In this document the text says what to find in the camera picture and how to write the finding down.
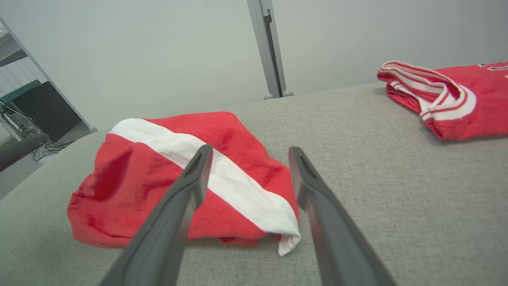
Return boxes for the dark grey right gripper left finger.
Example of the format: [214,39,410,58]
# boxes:
[99,144,214,286]

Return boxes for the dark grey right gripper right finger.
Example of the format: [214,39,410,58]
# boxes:
[288,146,398,286]

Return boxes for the red shirt with white sleeves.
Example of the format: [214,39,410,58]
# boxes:
[376,60,508,142]

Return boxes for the dark low bench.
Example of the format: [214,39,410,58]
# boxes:
[0,133,50,172]

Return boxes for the teal edged panel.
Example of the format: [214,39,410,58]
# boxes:
[0,79,41,104]

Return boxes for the grey shelf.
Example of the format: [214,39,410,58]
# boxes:
[0,22,29,68]

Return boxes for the slanted grey partition post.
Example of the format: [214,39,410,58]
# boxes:
[0,16,98,133]

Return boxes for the tangled floor cables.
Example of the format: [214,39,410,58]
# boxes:
[32,140,76,162]

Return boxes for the black computer equipment with cables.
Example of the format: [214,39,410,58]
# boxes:
[11,81,83,142]

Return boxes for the grey metal partition post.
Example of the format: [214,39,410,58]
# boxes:
[247,0,289,99]

